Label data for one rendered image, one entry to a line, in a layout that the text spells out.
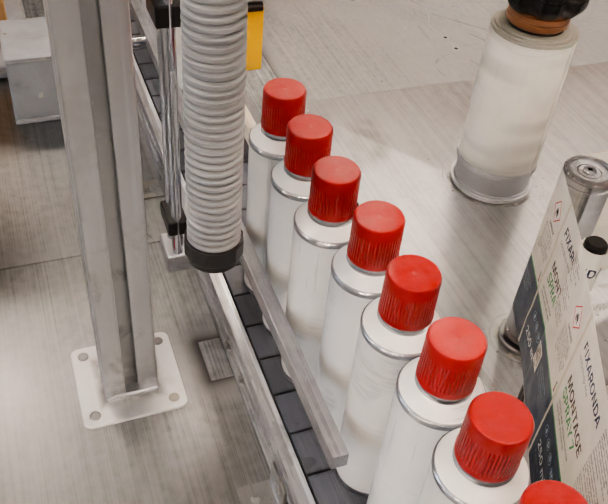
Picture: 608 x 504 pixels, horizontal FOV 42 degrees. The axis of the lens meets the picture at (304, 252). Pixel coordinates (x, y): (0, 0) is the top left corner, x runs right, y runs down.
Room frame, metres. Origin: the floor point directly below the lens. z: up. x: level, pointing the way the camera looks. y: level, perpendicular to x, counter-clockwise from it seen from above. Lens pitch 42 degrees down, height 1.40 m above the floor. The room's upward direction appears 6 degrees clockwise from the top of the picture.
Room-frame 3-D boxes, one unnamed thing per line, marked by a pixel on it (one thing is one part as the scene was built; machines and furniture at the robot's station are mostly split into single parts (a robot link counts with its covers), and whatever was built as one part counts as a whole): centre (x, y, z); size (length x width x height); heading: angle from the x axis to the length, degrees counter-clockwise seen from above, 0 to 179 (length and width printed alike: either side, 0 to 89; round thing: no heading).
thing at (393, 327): (0.34, -0.06, 0.98); 0.05 x 0.05 x 0.20
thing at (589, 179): (0.48, -0.20, 0.97); 0.05 x 0.05 x 0.19
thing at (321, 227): (0.43, -0.02, 0.98); 0.05 x 0.05 x 0.20
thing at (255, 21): (0.58, 0.06, 1.09); 0.03 x 0.01 x 0.06; 114
